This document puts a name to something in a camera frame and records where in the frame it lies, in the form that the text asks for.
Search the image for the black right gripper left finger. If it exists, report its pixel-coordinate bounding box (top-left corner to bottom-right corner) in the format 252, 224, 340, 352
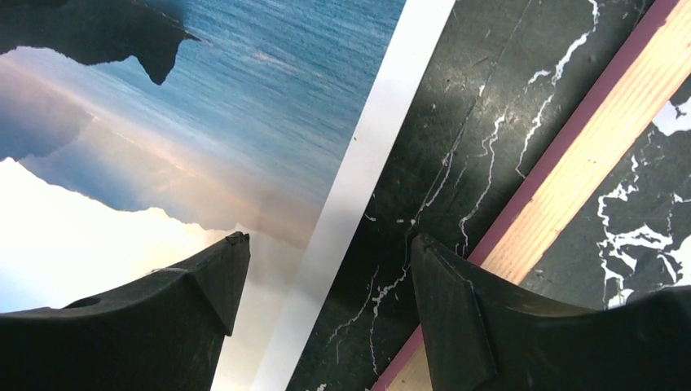
1, 231, 250, 390

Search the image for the pink wooden picture frame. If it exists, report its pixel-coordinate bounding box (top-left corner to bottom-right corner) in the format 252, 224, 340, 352
370, 0, 691, 391

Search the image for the blue sky landscape photo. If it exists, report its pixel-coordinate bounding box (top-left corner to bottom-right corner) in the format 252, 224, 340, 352
1, 1, 452, 390

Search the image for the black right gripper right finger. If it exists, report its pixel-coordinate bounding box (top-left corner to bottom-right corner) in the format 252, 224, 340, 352
411, 235, 690, 390

